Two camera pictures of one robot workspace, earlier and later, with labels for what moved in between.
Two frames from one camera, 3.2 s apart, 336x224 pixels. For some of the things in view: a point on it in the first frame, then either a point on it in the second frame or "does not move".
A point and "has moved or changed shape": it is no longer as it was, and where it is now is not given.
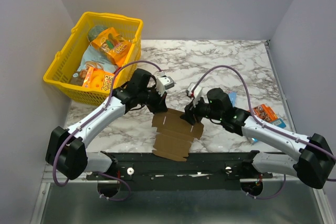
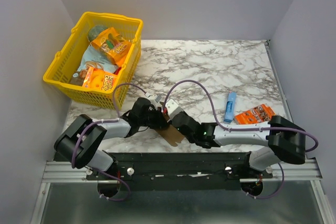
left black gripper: x=160 y=105 -> x=160 y=121
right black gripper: x=191 y=112 -> x=175 y=119
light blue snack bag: x=94 y=57 does not move
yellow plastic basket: x=66 y=63 does not move
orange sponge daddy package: x=98 y=78 does not move
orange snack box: x=264 y=112 does not move
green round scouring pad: x=95 y=30 does not move
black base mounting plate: x=181 y=171 does not move
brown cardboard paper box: x=174 y=135 has moved or changed shape
